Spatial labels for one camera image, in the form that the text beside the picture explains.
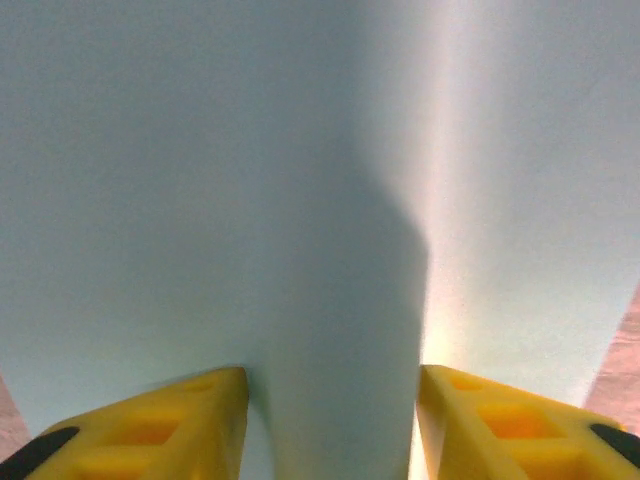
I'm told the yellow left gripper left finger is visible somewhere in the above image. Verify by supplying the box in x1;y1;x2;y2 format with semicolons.
0;366;250;480

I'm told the light blue cloth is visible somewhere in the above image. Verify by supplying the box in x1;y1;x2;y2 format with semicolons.
0;0;640;480

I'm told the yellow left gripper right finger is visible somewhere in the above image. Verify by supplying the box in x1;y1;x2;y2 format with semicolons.
417;363;640;480

